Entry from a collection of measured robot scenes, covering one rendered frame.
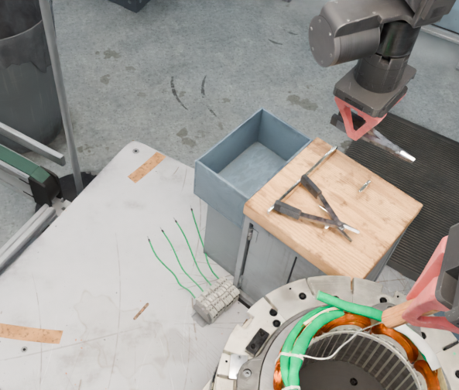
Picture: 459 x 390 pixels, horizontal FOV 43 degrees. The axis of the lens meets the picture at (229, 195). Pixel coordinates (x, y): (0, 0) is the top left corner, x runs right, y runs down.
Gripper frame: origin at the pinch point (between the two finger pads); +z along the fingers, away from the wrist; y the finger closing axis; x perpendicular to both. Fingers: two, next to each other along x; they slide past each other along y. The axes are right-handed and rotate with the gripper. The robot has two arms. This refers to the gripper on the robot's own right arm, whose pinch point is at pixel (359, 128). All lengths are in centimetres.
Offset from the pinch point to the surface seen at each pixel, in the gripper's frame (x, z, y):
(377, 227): 8.7, 12.1, 3.4
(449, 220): 12, 119, -100
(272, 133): -15.7, 15.8, -4.1
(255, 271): -4.7, 28.5, 12.7
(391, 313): 17.7, -11.4, 28.7
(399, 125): -26, 119, -131
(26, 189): -60, 47, 20
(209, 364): -2.8, 40.1, 26.3
